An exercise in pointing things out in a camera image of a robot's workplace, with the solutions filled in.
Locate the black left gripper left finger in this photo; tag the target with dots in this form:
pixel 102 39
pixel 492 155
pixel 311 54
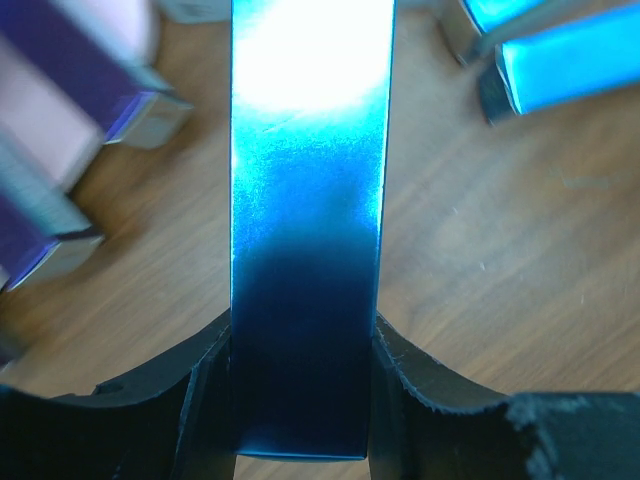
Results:
pixel 168 418

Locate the pink three-tier shelf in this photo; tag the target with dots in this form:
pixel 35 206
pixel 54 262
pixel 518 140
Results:
pixel 56 135

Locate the blue toothpaste box front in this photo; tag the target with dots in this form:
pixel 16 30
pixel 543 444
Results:
pixel 310 96

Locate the blue toothpaste box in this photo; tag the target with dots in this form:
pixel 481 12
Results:
pixel 593 55
pixel 310 96
pixel 472 29

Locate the red toothpaste box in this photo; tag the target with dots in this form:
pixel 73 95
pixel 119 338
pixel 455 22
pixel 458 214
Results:
pixel 196 11

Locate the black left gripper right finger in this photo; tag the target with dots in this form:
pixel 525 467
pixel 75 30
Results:
pixel 429 422

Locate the silver purple toothpaste box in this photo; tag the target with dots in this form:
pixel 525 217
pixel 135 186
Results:
pixel 43 233

